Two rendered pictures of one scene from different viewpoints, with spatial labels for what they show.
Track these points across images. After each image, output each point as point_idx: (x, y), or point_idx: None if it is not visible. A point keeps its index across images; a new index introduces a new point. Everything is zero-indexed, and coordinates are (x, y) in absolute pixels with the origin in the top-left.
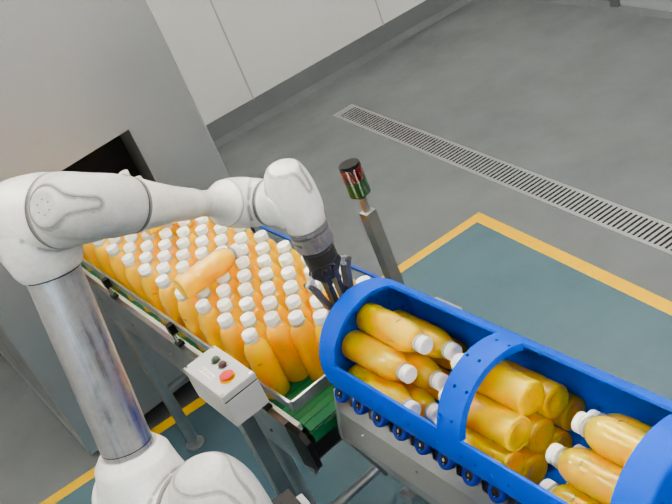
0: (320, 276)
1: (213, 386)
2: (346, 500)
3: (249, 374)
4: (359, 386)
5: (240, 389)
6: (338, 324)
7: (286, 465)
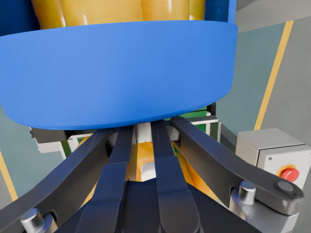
0: (216, 225)
1: (303, 173)
2: None
3: (272, 156)
4: None
5: (285, 148)
6: (214, 39)
7: None
